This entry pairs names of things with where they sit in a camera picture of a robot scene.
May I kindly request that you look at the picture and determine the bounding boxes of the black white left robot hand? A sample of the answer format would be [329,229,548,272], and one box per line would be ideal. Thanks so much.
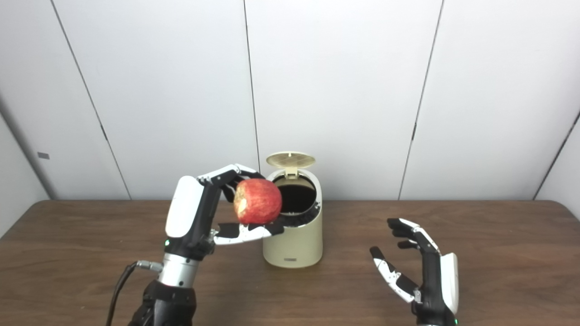
[165,164,285,261]

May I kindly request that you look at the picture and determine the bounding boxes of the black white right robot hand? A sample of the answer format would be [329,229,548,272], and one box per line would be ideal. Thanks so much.
[369,218,459,326]

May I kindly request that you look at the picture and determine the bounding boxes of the red apple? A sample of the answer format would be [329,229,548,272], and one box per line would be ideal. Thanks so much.
[233,178,282,225]

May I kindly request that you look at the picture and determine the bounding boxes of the round cream bin lid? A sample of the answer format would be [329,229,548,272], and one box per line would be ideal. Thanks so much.
[266,152,316,178]

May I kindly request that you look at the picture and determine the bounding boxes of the cream-colored bin body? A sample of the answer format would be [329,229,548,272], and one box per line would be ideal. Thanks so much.
[263,168,324,268]

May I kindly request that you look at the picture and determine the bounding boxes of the thick black left wrist cable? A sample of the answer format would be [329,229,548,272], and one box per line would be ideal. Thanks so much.
[106,260,164,326]

